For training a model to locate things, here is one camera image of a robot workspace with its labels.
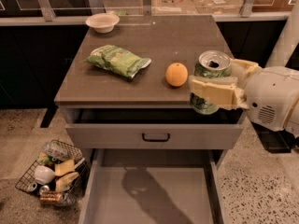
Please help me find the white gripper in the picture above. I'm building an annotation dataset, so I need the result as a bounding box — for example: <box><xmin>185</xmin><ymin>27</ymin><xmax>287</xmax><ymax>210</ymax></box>
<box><xmin>189</xmin><ymin>59</ymin><xmax>299</xmax><ymax>132</ymax></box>

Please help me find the green soda can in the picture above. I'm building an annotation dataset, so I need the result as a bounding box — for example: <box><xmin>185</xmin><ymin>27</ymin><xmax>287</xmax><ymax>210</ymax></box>
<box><xmin>190</xmin><ymin>50</ymin><xmax>232</xmax><ymax>115</ymax></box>

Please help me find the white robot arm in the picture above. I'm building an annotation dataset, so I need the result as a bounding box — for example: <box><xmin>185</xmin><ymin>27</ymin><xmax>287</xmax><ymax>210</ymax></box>
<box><xmin>189</xmin><ymin>5</ymin><xmax>299</xmax><ymax>138</ymax></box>

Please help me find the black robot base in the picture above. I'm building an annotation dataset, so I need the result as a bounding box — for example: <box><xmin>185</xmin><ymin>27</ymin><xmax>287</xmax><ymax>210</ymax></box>
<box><xmin>253</xmin><ymin>123</ymin><xmax>299</xmax><ymax>153</ymax></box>

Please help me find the grey drawer cabinet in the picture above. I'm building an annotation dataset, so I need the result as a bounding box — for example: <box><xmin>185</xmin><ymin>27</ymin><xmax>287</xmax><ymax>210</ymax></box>
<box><xmin>53</xmin><ymin>14</ymin><xmax>256</xmax><ymax>170</ymax></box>

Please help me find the grey middle drawer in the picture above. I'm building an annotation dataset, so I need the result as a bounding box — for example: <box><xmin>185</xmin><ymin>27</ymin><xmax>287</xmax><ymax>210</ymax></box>
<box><xmin>78</xmin><ymin>149</ymin><xmax>229</xmax><ymax>224</ymax></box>

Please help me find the grey drawer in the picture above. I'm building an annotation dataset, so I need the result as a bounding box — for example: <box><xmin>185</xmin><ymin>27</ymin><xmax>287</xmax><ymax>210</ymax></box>
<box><xmin>66</xmin><ymin>108</ymin><xmax>243</xmax><ymax>149</ymax></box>
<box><xmin>78</xmin><ymin>149</ymin><xmax>229</xmax><ymax>224</ymax></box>

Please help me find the grey top drawer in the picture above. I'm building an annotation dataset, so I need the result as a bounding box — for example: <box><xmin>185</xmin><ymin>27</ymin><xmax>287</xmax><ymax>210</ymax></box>
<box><xmin>66</xmin><ymin>108</ymin><xmax>243</xmax><ymax>149</ymax></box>

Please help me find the brown can in basket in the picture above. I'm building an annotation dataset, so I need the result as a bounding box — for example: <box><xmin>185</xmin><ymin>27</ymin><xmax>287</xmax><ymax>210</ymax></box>
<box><xmin>39</xmin><ymin>191</ymin><xmax>62</xmax><ymax>204</ymax></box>

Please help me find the silver can in basket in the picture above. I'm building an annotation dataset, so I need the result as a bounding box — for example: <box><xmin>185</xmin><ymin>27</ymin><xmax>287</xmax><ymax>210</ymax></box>
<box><xmin>26</xmin><ymin>182</ymin><xmax>38</xmax><ymax>193</ymax></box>

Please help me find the orange fruit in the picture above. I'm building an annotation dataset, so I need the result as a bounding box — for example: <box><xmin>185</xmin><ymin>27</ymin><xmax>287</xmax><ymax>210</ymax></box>
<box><xmin>165</xmin><ymin>63</ymin><xmax>188</xmax><ymax>87</ymax></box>

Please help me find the cardboard box left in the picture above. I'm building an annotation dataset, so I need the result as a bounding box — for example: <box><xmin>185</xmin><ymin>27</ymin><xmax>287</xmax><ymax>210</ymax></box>
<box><xmin>151</xmin><ymin>0</ymin><xmax>197</xmax><ymax>15</ymax></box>

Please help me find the green chip bag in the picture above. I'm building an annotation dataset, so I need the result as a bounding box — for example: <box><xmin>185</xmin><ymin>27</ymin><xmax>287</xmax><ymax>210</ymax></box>
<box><xmin>85</xmin><ymin>45</ymin><xmax>151</xmax><ymax>79</ymax></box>

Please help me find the white paper bowl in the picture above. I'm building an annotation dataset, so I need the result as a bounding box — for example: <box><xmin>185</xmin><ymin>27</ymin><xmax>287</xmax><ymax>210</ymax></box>
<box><xmin>85</xmin><ymin>13</ymin><xmax>120</xmax><ymax>34</ymax></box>

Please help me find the clear plastic bottle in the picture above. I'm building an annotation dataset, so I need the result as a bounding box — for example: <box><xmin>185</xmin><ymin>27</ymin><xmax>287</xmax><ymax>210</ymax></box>
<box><xmin>42</xmin><ymin>141</ymin><xmax>70</xmax><ymax>161</ymax></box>

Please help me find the yellow sponge upper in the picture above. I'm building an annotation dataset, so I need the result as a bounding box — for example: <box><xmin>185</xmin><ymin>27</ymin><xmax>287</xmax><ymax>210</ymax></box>
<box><xmin>54</xmin><ymin>160</ymin><xmax>75</xmax><ymax>176</ymax></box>

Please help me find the yellow sponge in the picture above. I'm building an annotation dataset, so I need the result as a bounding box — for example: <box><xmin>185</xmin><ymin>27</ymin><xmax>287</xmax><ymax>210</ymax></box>
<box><xmin>55</xmin><ymin>172</ymin><xmax>79</xmax><ymax>192</ymax></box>
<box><xmin>54</xmin><ymin>160</ymin><xmax>75</xmax><ymax>176</ymax></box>

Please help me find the yellow sponge lower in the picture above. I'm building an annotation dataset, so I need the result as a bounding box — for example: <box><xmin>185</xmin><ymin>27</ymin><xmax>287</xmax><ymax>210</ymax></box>
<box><xmin>55</xmin><ymin>172</ymin><xmax>79</xmax><ymax>192</ymax></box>

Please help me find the white ceramic bowl in basket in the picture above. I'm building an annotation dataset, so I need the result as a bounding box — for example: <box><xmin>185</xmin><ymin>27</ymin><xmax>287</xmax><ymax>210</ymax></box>
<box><xmin>34</xmin><ymin>165</ymin><xmax>55</xmax><ymax>185</ymax></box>

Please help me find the black drawer handle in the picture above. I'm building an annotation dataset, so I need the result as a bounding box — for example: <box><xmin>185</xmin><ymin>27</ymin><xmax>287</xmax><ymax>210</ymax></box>
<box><xmin>142</xmin><ymin>133</ymin><xmax>170</xmax><ymax>143</ymax></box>

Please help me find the black wire basket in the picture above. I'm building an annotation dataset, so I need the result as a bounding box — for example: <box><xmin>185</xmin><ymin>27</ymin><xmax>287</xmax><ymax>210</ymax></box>
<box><xmin>15</xmin><ymin>140</ymin><xmax>89</xmax><ymax>206</ymax></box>

